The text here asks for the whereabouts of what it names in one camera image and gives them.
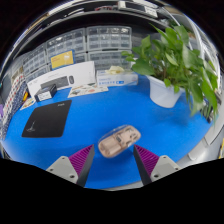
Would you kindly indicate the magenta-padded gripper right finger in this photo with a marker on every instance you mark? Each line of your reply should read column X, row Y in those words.
column 146, row 161

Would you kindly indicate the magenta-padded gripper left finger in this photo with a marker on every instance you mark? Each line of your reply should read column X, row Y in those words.
column 81, row 161

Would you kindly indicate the transparent pink computer mouse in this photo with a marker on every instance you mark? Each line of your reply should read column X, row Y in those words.
column 118, row 141

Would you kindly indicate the black mouse pad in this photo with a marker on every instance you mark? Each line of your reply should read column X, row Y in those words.
column 46, row 120

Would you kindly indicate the green plant in white pot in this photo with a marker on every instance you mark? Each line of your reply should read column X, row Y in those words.
column 163, row 93

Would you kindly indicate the large sticker sheet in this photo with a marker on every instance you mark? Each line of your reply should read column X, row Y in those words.
column 86, row 90

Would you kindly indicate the small sticker sheet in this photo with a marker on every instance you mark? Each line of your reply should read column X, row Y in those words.
column 28, row 103

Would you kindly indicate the white blue glove box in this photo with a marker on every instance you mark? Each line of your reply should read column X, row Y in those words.
column 116, row 79

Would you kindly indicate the white keyboard box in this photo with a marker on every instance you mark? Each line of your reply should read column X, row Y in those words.
column 80, row 73

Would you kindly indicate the patterned checkered cloth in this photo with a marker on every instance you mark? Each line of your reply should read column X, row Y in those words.
column 13, row 100

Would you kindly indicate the yellow blue box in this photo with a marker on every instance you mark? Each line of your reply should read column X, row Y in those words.
column 62, row 60

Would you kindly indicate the beige slatted crate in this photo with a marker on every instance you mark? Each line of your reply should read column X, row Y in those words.
column 17, row 75

